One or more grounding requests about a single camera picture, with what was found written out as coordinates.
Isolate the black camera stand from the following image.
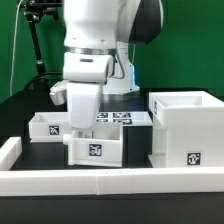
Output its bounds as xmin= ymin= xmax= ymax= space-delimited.
xmin=22 ymin=0 xmax=65 ymax=91

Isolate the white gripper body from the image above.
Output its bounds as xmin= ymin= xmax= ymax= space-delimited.
xmin=63 ymin=52 xmax=114 ymax=130

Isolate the white drawer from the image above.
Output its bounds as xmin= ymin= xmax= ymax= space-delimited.
xmin=63 ymin=122 xmax=123 ymax=167
xmin=28 ymin=112 xmax=72 ymax=143

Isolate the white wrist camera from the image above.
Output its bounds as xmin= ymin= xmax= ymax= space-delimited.
xmin=49 ymin=80 xmax=68 ymax=106

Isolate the white marker base plate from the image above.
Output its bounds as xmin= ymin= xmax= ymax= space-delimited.
xmin=97 ymin=111 xmax=152 ymax=126

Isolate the white rear drawer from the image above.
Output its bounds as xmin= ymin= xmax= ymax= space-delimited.
xmin=28 ymin=112 xmax=72 ymax=143

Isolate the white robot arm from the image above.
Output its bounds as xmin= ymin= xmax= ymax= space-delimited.
xmin=62 ymin=0 xmax=163 ymax=130

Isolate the white cable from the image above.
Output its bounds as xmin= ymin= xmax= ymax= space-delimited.
xmin=9 ymin=0 xmax=26 ymax=98

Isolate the white front fence wall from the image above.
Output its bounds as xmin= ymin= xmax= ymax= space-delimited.
xmin=0 ymin=167 xmax=224 ymax=196

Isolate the black cable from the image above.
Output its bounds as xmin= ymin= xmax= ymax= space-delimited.
xmin=23 ymin=71 xmax=65 ymax=92

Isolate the white drawer cabinet box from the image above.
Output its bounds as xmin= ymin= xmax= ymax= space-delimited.
xmin=149 ymin=91 xmax=224 ymax=168

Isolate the white front drawer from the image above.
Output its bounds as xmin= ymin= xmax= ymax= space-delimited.
xmin=63 ymin=122 xmax=123 ymax=167

